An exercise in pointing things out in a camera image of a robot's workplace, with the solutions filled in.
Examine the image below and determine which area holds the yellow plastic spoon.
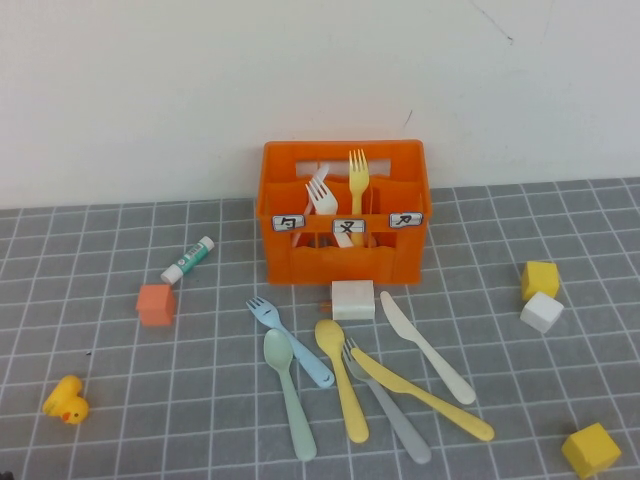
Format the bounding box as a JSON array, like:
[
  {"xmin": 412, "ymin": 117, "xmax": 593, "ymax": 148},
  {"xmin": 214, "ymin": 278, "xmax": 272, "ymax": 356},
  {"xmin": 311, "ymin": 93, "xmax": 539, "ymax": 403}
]
[{"xmin": 314, "ymin": 318, "xmax": 370, "ymax": 445}]

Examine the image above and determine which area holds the yellow plastic fork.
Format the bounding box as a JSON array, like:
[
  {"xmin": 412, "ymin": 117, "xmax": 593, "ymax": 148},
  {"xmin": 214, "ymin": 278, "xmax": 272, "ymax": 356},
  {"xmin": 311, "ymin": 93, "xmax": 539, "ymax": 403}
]
[{"xmin": 348, "ymin": 148, "xmax": 370, "ymax": 247}]

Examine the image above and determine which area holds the yellow rubber duck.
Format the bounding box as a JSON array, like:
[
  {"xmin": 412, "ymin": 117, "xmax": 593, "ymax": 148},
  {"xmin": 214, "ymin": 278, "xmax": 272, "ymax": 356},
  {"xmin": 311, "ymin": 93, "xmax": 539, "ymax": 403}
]
[{"xmin": 41, "ymin": 374, "xmax": 90, "ymax": 427}]

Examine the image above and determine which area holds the blue plastic fork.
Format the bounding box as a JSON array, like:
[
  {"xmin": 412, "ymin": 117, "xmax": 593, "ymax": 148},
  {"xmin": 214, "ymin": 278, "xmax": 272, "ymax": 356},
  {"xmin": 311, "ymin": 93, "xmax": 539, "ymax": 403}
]
[{"xmin": 244, "ymin": 296, "xmax": 336, "ymax": 390}]

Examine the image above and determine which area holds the orange plastic cutlery holder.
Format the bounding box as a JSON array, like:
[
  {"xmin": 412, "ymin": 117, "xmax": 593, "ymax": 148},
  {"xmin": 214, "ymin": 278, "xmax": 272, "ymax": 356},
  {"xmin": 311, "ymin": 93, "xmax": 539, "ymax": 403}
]
[{"xmin": 255, "ymin": 138, "xmax": 434, "ymax": 287}]

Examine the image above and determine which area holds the grey plastic fork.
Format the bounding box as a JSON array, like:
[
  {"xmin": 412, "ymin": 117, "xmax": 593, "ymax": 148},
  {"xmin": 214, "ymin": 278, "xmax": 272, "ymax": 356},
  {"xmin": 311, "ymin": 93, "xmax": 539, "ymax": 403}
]
[{"xmin": 341, "ymin": 337, "xmax": 433, "ymax": 465}]

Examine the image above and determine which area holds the green plastic spoon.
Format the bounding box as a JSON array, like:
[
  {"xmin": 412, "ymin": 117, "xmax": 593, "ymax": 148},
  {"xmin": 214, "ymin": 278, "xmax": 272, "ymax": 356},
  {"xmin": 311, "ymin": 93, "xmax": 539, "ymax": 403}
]
[{"xmin": 262, "ymin": 328, "xmax": 319, "ymax": 463}]

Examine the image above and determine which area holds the white plug adapter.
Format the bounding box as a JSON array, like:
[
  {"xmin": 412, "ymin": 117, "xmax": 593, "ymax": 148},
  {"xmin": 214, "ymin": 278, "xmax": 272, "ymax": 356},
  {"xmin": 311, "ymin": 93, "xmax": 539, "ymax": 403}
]
[{"xmin": 319, "ymin": 279, "xmax": 376, "ymax": 322}]

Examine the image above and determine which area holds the green white glue stick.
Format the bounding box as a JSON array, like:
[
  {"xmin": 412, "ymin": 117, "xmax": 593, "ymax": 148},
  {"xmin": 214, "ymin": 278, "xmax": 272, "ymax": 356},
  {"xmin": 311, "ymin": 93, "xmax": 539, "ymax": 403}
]
[{"xmin": 160, "ymin": 236, "xmax": 216, "ymax": 285}]

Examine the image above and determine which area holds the yellow plastic knife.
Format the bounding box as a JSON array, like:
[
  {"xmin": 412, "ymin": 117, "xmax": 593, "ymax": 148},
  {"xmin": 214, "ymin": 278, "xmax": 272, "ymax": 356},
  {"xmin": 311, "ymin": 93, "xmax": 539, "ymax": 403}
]
[{"xmin": 350, "ymin": 346, "xmax": 496, "ymax": 443}]

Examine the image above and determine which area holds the orange foam cube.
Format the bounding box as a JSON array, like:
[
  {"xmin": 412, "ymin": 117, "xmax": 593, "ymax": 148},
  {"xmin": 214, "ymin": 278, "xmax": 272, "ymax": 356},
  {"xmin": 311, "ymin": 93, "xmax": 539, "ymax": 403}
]
[{"xmin": 135, "ymin": 283, "xmax": 176, "ymax": 329}]

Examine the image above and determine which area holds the white plastic fork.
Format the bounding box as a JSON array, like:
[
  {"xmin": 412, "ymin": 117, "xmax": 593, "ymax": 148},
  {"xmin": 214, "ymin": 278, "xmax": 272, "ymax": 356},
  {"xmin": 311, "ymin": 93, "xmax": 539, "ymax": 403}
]
[{"xmin": 304, "ymin": 178, "xmax": 355, "ymax": 250}]

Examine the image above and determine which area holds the yellow foam cube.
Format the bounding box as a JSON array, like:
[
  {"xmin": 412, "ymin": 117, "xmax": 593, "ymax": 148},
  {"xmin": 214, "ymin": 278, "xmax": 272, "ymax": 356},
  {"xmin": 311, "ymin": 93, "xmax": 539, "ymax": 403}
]
[
  {"xmin": 520, "ymin": 260, "xmax": 561, "ymax": 302},
  {"xmin": 560, "ymin": 422, "xmax": 623, "ymax": 480}
]

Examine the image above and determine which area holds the white plastic knife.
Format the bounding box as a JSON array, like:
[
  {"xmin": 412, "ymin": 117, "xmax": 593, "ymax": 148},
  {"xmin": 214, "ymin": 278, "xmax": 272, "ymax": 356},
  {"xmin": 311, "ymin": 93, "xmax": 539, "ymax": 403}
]
[{"xmin": 379, "ymin": 290, "xmax": 477, "ymax": 406}]

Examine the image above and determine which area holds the white foam cube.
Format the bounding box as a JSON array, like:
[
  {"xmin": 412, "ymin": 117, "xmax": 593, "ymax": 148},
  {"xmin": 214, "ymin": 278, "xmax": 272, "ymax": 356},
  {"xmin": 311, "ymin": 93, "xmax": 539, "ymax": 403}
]
[{"xmin": 519, "ymin": 292, "xmax": 566, "ymax": 335}]

